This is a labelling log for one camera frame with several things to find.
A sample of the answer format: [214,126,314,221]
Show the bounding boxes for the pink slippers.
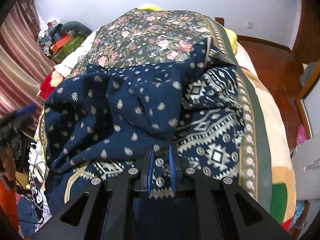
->
[295,124,308,147]

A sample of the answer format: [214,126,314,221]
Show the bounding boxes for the floral bedspread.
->
[37,8,273,213]

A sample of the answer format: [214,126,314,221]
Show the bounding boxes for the white cloth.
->
[54,31,97,77]

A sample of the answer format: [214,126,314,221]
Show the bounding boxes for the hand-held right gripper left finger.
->
[32,145,157,240]

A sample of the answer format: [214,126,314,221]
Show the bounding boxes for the grey pillow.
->
[60,20,92,35]

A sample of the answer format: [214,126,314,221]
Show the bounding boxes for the grey bag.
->
[299,61,320,96]

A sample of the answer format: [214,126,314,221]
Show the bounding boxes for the blue denim cloth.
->
[17,195,46,232]

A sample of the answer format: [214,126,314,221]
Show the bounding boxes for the beige printed blanket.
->
[235,37,298,230]

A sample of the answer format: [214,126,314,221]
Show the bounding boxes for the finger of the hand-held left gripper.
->
[14,103,38,124]

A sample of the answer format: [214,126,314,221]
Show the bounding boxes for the red plush toy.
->
[40,70,67,100]

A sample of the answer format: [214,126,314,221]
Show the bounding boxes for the green storage box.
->
[51,35,87,64]

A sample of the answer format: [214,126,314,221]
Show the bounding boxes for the orange box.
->
[51,35,73,53]

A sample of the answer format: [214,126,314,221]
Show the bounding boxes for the pile of clutter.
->
[37,17,64,55]

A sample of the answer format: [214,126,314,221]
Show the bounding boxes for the striped curtain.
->
[0,0,57,120]

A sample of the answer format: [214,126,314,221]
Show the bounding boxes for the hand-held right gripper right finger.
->
[168,144,292,240]

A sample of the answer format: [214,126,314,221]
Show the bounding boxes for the navy patterned hooded jacket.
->
[43,36,247,220]

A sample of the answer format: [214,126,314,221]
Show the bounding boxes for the wooden door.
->
[291,0,320,63]

